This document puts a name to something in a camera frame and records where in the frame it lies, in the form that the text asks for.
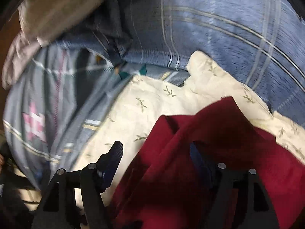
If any dark red fleece garment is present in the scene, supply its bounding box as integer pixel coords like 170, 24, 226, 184
109, 97, 304, 228

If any grey star pattern bedsheet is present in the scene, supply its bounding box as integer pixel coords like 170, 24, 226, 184
3, 45, 188, 190

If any cream leaf print cloth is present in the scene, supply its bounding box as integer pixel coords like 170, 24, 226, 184
74, 51, 304, 205

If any grey crumpled cloth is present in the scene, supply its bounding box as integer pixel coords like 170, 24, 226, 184
2, 31, 41, 90

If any blue plaid pillow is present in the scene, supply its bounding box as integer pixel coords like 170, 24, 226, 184
57, 0, 304, 125

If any beige striped pillow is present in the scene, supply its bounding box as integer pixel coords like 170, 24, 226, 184
19, 0, 104, 46

